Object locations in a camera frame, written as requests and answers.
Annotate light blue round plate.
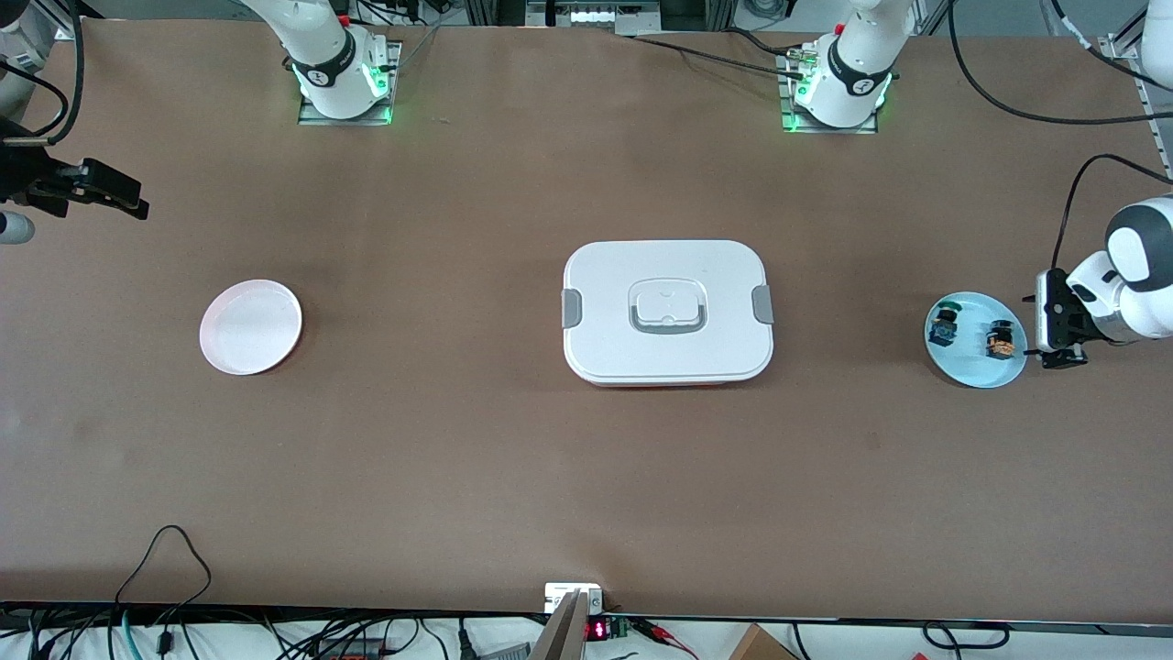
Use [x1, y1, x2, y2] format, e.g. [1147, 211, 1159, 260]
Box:
[924, 291, 1029, 390]

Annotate pink round plate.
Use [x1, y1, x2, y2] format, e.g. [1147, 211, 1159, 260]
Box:
[199, 279, 303, 377]

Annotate white lunch box grey clasps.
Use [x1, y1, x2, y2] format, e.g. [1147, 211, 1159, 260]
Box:
[561, 239, 775, 387]

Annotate brown cardboard box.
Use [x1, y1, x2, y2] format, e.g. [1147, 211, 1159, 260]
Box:
[729, 623, 800, 660]

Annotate white lit power strip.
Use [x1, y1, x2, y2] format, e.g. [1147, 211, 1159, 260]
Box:
[526, 0, 663, 30]

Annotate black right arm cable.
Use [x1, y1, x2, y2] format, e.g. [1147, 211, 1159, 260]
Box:
[0, 0, 86, 148]

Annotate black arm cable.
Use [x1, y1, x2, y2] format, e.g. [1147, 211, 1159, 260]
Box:
[947, 0, 1173, 274]
[0, 0, 86, 148]

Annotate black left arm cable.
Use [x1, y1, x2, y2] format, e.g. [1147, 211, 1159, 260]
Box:
[947, 0, 1173, 274]

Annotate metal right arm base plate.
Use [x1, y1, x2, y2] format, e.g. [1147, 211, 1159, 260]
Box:
[297, 40, 402, 127]

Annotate aluminium frame rail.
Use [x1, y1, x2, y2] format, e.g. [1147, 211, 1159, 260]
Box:
[1098, 33, 1173, 181]

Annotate black coiled cable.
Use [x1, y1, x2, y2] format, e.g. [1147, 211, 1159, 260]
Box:
[920, 621, 1011, 652]

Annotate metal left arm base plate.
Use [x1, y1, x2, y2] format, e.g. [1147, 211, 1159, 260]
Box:
[777, 50, 881, 136]

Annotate thin black looped cable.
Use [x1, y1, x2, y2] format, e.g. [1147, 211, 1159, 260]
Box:
[112, 524, 214, 608]

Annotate black cable across table edge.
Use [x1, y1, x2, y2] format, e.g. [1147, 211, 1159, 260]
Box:
[630, 33, 809, 76]

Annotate red clip wires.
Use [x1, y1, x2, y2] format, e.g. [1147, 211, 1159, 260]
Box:
[637, 620, 699, 657]

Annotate silver metal bracket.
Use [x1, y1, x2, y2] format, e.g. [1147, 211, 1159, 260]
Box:
[532, 583, 606, 660]

